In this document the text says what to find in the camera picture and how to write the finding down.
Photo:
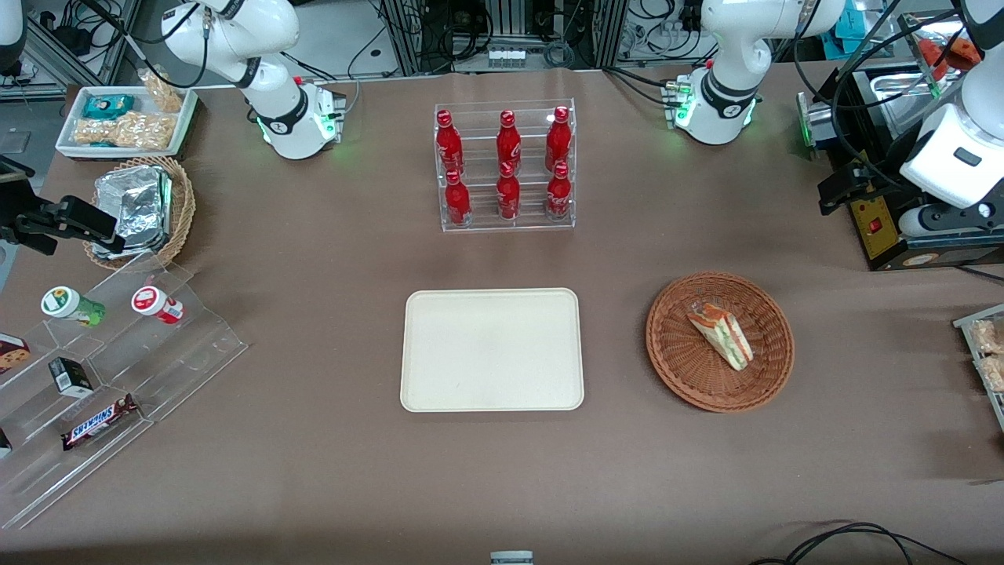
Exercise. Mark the clear acrylic bottle rack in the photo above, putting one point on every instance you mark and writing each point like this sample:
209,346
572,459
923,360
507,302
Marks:
482,196

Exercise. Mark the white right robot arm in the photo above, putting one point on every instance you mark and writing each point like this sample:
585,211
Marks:
267,86

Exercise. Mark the round brown wicker basket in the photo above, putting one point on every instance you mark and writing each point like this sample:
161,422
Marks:
682,345

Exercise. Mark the teal box in background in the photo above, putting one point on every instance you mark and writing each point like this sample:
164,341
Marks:
849,25

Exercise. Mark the white power strip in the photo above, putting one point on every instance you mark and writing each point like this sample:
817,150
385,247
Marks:
506,56

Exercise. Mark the green lidded cup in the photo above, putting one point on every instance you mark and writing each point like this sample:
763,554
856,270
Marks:
69,304

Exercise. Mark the small grey box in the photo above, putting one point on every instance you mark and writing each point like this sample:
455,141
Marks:
511,558

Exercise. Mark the clear bag of crackers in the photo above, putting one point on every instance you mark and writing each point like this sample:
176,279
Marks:
990,336
993,373

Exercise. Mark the brown cookie box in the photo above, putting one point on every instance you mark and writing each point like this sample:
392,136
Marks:
12,353

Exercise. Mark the orange fried food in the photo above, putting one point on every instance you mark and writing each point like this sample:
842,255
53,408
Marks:
945,51

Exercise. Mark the white rectangular snack tray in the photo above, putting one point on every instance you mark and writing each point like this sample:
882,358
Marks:
69,133

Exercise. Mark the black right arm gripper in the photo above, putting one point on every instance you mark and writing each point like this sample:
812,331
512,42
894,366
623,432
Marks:
17,216

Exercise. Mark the teal snack packet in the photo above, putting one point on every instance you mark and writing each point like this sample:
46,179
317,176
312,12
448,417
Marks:
108,106

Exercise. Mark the grey edge tray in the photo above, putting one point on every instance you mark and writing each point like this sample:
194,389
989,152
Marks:
990,408

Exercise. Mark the black food warmer machine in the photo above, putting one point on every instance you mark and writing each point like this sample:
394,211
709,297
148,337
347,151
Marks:
886,235

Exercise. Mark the clear acrylic stepped stand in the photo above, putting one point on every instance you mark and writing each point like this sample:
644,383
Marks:
188,353

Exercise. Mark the large clear peanut snack bag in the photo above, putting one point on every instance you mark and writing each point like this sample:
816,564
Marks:
129,131

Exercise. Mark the red cola bottle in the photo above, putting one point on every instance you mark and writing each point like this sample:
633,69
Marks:
457,202
508,196
508,140
559,196
558,137
449,141

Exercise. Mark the red lidded cup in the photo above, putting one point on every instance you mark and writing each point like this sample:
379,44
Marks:
155,304

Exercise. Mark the small black box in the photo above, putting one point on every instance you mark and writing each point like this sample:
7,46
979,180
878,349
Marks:
70,377

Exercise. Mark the snickers chocolate bar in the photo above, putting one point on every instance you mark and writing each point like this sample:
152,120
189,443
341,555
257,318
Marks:
100,422

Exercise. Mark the triangle sandwich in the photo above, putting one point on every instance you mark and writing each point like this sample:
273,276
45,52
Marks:
722,337

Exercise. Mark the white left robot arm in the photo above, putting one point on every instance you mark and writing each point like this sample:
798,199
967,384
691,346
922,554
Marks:
729,71

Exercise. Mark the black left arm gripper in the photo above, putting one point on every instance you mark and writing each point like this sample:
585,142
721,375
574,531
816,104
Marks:
885,174

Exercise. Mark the small clear peanut snack bag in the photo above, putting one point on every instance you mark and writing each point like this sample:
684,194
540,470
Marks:
163,92

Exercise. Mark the cream plastic tray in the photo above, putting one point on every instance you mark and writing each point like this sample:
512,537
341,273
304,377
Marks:
492,350

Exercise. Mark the dark packet at edge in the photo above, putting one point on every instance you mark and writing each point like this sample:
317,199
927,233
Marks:
4,443

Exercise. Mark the tan wicker basket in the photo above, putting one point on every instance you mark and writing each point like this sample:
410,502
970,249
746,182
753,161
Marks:
184,204

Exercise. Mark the silver metal cylinder knob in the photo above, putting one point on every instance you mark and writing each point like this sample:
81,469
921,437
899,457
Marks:
816,122

